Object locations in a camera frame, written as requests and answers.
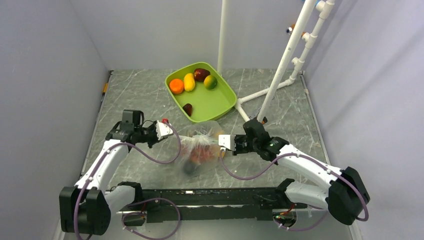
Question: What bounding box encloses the clear plastic bag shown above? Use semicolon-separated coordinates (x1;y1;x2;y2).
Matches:
175;120;225;180

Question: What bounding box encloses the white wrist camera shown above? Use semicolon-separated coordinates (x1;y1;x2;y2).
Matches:
218;134;236;152
155;121;174;140

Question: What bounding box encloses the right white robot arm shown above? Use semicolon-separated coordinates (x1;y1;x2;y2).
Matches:
218;119;371;226

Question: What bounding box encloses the orange handled tool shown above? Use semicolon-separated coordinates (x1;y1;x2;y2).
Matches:
102;82;109;96

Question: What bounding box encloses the orange hook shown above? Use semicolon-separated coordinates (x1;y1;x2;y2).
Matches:
286;23;305;38

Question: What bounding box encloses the red grape bunch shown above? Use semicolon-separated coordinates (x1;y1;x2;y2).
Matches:
189;145;216;164

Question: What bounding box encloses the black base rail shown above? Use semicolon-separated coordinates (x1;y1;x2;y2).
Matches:
119;187;307;223

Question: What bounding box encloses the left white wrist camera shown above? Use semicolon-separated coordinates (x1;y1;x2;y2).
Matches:
155;121;174;140

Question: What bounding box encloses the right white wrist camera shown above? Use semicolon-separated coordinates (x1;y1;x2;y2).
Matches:
218;134;236;152

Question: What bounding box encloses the small dark red fig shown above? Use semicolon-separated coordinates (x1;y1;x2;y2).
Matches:
182;103;193;117

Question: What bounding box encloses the green plastic tray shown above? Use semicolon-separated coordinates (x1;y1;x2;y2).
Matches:
164;62;237;123

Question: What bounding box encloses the dark purple mangosteen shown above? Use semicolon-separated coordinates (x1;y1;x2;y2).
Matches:
182;161;198;176

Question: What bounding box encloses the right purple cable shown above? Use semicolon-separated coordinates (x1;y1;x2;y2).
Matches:
219;150;370;232

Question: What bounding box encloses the green yellow fake mango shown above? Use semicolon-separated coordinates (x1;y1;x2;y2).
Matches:
203;75;218;90

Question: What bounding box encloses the white pvc pipe frame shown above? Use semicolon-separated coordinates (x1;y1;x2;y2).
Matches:
234;0;335;122

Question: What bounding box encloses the dark red apple back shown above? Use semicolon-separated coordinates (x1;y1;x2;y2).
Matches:
193;68;210;83

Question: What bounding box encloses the orange fake fruit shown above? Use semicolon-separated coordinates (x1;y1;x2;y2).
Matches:
168;78;185;95

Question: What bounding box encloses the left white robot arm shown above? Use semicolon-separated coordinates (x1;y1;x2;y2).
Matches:
59;109;173;238

